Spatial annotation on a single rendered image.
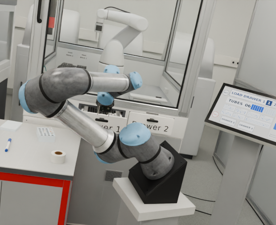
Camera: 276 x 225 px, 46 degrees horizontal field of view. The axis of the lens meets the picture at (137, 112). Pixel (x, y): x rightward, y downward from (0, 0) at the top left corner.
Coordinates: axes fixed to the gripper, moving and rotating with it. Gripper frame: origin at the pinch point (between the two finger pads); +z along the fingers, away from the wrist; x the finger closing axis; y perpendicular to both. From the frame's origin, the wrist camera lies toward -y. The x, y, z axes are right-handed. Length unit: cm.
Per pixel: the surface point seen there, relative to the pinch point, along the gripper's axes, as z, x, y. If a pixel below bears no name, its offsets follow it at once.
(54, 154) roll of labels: -3.1, -20.5, 32.6
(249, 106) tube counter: -6, 88, -17
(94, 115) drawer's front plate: 6.2, -4.5, -1.2
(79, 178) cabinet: 56, -7, 14
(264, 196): 111, 162, -18
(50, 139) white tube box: 11.9, -26.0, 15.3
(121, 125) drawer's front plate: 8.9, 12.1, 0.7
